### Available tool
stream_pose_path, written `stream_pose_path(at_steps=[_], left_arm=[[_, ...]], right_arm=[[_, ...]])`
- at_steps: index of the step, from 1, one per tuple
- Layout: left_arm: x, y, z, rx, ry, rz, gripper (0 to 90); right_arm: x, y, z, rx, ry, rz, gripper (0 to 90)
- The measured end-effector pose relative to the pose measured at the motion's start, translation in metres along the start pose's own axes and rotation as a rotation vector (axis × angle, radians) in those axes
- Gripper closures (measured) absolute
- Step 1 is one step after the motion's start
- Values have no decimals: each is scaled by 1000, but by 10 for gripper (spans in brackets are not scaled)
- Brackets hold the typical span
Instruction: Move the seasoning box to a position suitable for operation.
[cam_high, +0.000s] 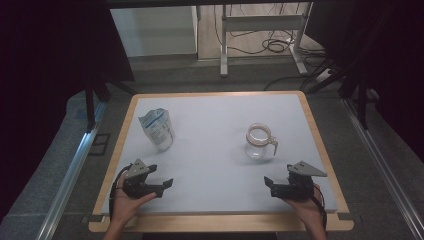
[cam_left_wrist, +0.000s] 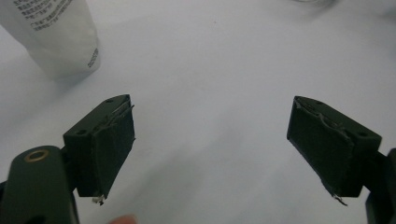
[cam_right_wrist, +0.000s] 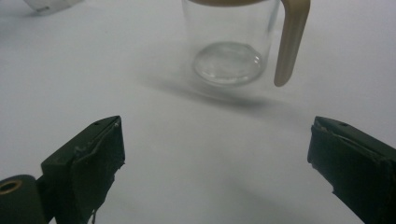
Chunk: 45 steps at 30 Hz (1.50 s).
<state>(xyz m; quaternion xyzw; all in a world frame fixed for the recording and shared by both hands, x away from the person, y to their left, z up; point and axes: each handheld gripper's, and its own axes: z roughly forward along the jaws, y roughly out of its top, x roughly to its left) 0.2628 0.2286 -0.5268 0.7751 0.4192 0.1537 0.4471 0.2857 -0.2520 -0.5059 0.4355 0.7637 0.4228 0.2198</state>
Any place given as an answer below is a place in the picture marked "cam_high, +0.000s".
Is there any person's left hand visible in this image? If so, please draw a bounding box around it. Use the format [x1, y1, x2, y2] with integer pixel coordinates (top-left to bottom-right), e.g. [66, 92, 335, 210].
[111, 173, 158, 229]

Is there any white power strip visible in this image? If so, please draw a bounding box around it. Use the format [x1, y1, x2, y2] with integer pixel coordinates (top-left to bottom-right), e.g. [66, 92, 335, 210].
[314, 67, 333, 83]

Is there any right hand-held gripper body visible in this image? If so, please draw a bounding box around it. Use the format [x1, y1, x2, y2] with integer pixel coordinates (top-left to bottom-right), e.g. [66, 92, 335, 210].
[283, 160, 328, 202]

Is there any aluminium rail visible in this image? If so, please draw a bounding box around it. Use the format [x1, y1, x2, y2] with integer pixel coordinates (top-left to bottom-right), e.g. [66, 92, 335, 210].
[35, 101, 109, 240]
[342, 98, 424, 240]

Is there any left hand-held gripper black cable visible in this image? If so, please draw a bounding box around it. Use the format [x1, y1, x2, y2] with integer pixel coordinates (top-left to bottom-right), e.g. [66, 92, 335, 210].
[108, 163, 133, 218]

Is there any white board panel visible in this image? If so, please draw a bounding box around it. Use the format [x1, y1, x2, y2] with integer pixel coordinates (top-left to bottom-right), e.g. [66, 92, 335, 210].
[109, 5, 199, 58]

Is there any glass jar with wooden ring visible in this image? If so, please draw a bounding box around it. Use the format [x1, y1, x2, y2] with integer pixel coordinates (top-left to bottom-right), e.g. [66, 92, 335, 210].
[244, 122, 279, 160]

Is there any person's right hand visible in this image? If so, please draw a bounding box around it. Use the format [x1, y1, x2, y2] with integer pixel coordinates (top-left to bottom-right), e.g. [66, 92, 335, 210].
[283, 184, 327, 231]

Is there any black curtain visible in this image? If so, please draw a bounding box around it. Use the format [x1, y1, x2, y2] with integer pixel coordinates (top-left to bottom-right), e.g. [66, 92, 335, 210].
[305, 0, 424, 163]
[0, 0, 136, 222]

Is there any white and blue pouch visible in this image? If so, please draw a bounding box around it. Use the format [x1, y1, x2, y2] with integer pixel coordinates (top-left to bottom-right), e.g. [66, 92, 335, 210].
[138, 107, 176, 152]

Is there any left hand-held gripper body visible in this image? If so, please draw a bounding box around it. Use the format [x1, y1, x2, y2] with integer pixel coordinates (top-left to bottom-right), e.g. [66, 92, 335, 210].
[121, 159, 159, 200]

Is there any black stand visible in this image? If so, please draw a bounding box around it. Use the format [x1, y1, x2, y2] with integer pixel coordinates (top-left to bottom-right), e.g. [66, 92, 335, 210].
[339, 66, 372, 131]
[84, 78, 113, 132]

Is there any long black floor cable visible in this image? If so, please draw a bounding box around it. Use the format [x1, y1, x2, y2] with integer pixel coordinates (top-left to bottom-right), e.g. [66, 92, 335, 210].
[263, 75, 313, 92]

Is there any coiled black floor cable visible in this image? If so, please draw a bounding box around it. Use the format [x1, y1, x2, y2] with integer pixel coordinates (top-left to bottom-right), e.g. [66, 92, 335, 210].
[261, 37, 297, 55]

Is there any white metal desk frame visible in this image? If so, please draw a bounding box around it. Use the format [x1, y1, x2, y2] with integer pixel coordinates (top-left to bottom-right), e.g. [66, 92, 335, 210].
[219, 2, 314, 78]

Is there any wooden table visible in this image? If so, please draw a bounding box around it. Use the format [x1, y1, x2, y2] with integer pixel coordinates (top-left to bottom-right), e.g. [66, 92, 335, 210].
[88, 90, 355, 233]

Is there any white foam mat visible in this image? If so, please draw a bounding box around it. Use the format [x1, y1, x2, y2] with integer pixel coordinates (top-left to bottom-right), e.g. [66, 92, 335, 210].
[101, 93, 338, 215]

